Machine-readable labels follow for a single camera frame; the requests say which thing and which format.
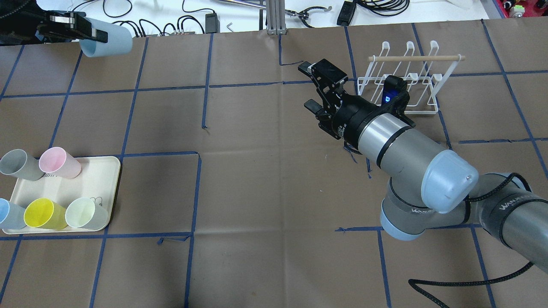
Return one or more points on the cream plastic tray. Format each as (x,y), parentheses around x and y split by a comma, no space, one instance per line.
(98,180)

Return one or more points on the light blue cup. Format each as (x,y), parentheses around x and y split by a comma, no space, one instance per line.
(11,215)
(119,40)

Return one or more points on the black power adapter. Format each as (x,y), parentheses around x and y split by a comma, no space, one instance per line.
(346,13)

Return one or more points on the cream white cup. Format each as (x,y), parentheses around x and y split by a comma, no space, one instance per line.
(87,213)

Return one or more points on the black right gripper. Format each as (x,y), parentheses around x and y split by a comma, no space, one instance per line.
(352,116)

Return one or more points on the yellow cup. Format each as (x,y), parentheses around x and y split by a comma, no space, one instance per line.
(46,214)

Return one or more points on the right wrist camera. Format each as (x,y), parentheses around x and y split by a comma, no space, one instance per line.
(393,87)

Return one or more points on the white wire cup rack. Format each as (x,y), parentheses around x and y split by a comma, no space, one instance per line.
(424,75)

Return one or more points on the aluminium frame post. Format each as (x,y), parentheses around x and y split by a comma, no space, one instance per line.
(276,21)

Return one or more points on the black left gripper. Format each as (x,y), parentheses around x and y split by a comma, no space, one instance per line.
(26,26)

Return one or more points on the grey cup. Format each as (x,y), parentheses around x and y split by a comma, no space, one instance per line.
(19,164)

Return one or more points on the pink cup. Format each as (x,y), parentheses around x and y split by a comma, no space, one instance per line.
(57,161)

